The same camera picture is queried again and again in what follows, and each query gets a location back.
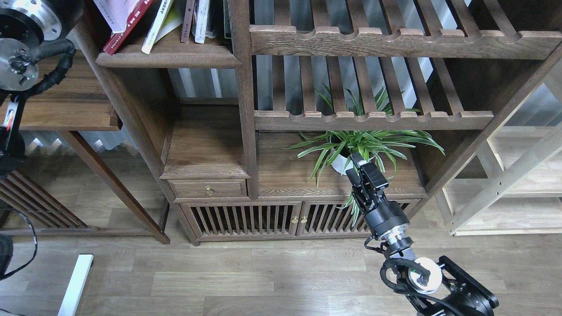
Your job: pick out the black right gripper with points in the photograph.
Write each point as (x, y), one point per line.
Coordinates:
(385, 219)

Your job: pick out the yellow green cover book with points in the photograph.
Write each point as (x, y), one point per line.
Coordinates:
(167, 19)

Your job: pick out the red cover book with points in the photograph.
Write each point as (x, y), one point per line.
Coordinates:
(117, 39)

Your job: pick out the white thick book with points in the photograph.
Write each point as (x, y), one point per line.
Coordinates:
(116, 12)

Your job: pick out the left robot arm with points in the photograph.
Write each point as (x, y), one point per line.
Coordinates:
(35, 55)

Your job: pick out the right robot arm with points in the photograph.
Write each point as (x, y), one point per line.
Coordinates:
(433, 288)

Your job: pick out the white plant pot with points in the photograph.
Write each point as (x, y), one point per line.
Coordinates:
(341, 163)

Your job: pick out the dark wooden bookshelf cabinet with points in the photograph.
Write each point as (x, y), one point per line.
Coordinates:
(219, 115)

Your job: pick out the dark upright book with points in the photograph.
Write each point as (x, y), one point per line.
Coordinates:
(227, 37)

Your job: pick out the white upright book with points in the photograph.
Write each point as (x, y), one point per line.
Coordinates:
(201, 20)

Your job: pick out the brown upright book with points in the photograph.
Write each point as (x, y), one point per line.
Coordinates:
(187, 22)

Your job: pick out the white metal bar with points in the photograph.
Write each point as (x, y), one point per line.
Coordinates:
(77, 282)

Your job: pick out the dark slatted wooden rack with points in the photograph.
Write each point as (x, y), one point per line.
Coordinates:
(47, 214)

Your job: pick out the light wooden shelf frame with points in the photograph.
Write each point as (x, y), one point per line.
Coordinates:
(521, 193)

